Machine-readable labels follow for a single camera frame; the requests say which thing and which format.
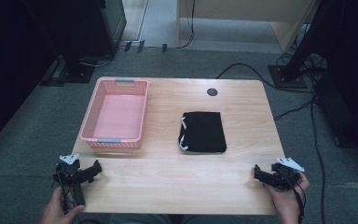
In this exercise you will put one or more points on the black metal stand with base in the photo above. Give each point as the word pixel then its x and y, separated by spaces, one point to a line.
pixel 287 79
pixel 74 73

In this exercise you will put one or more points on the black curtain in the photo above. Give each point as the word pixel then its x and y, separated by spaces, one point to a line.
pixel 9 62

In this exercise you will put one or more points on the person's right hand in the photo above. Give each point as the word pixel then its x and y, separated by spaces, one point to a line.
pixel 287 203

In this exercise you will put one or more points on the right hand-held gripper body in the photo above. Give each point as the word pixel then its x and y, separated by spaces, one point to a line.
pixel 287 178

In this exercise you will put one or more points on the pink perforated plastic basket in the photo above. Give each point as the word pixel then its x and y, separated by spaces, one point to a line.
pixel 118 115

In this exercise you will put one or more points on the light wooden desk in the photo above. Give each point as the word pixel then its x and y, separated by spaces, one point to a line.
pixel 245 9

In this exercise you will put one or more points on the round black table grommet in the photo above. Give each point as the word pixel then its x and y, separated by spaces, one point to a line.
pixel 212 92

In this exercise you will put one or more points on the black equipment box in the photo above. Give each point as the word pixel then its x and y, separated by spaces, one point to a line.
pixel 351 118

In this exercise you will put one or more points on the black cabinet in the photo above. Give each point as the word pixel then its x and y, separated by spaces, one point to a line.
pixel 113 25

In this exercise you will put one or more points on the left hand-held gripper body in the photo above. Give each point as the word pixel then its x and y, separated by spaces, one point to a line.
pixel 68 174

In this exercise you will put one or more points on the person's left hand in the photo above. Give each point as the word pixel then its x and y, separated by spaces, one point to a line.
pixel 54 210

